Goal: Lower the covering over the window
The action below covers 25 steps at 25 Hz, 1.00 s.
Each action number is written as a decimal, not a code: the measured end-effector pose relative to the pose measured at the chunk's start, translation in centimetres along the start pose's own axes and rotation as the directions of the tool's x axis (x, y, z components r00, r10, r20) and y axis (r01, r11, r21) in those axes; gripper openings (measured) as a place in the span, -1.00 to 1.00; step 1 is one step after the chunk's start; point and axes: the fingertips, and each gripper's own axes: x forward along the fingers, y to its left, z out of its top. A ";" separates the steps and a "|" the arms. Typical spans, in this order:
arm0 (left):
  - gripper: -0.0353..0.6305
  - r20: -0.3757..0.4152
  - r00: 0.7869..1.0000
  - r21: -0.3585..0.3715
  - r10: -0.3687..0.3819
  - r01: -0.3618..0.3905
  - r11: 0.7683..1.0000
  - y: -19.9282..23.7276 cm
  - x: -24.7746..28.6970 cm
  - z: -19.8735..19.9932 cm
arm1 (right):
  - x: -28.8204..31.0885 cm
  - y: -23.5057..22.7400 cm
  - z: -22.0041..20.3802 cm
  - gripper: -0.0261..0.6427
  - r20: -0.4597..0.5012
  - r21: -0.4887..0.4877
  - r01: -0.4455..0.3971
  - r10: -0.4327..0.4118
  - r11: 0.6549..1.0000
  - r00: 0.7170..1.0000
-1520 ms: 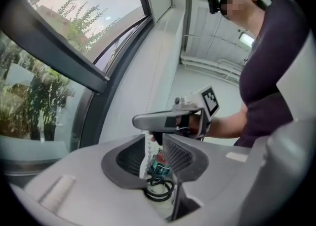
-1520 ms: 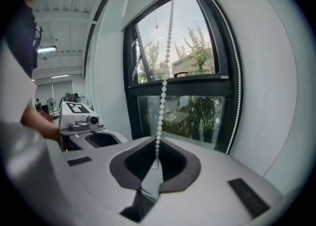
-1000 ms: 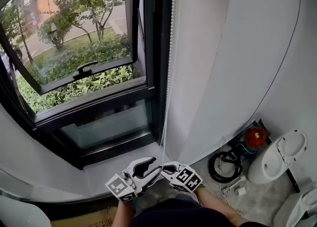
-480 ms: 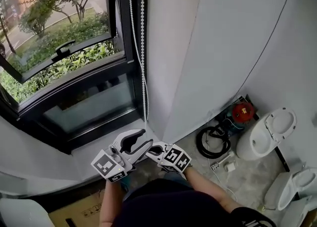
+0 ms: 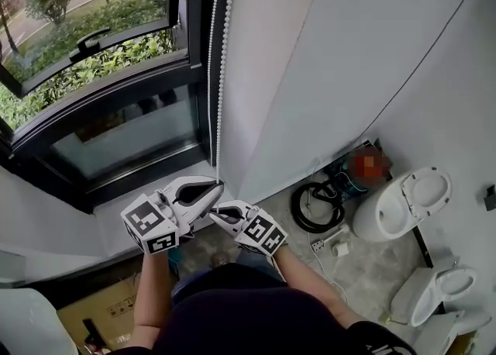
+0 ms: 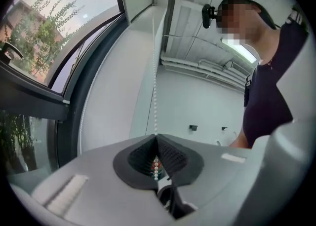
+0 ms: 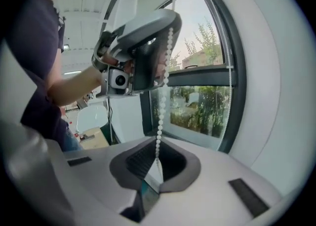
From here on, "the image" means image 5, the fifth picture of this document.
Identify white window sill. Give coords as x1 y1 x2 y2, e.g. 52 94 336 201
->
91 163 237 230

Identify person's right forearm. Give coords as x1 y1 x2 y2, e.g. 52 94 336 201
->
277 246 369 333

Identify black baseboard strip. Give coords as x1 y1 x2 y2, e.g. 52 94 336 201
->
412 225 435 269

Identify white power strip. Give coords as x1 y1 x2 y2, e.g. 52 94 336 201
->
311 223 352 253

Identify red and teal machine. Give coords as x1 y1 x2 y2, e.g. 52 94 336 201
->
329 140 394 199

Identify black window frame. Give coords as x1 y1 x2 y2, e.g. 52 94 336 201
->
0 0 222 215

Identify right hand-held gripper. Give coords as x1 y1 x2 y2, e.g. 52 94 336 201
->
208 198 289 257

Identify person's black shirt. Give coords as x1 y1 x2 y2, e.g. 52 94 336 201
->
127 262 418 355

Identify person's left forearm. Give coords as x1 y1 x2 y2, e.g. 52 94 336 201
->
133 250 174 349

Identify black wall box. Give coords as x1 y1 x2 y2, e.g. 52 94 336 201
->
483 184 496 213

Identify white bead pull chain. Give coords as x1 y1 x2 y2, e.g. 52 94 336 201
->
206 0 239 215

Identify large white toilet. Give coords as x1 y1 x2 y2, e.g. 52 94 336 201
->
351 166 453 244

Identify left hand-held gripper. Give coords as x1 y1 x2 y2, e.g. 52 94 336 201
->
119 174 227 256

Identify thin black wall cable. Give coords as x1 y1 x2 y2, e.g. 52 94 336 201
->
360 0 484 141

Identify black coiled hose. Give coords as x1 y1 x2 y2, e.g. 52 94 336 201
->
290 181 348 235

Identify teal cloth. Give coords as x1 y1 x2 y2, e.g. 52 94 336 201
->
167 246 185 279

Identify small white toilet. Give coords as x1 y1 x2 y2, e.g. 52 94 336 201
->
389 266 478 328

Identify person's blue jeans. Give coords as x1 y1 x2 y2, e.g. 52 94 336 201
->
170 248 290 306

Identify white ceramic tank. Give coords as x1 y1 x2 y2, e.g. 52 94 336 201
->
413 308 493 355

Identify black window handle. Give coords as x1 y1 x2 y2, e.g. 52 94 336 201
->
68 26 112 63

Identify brown cardboard box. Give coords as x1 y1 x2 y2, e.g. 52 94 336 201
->
57 267 175 355

